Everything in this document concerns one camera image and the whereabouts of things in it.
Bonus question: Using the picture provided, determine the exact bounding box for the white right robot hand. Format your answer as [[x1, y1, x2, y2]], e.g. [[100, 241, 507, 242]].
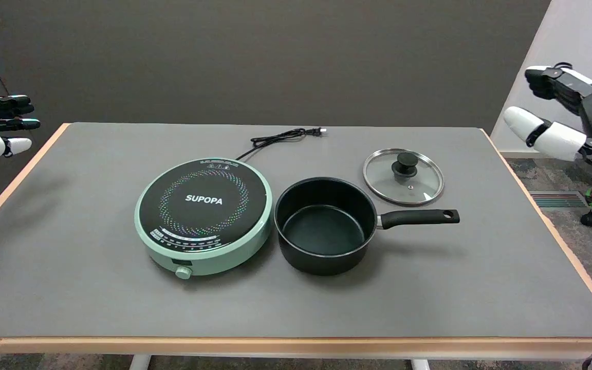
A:
[[504, 63, 592, 166]]

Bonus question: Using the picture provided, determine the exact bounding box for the black soup pot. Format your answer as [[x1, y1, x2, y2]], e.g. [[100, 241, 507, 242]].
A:
[[274, 177, 460, 276]]

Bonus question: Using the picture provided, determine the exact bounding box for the glass pot lid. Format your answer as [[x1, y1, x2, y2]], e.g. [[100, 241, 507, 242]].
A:
[[362, 148, 445, 207]]

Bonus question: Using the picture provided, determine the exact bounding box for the floor vent grille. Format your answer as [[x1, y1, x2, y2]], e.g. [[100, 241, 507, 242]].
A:
[[528, 191, 592, 209]]

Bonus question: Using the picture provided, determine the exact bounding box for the grey table mat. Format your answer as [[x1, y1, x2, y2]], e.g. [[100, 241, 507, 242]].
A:
[[0, 122, 592, 339]]

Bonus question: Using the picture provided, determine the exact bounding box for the green round induction cooker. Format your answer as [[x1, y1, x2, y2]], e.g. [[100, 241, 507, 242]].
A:
[[134, 157, 273, 281]]

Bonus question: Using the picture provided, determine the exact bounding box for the black power cord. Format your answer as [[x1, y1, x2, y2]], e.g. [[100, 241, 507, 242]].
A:
[[235, 127, 327, 162]]

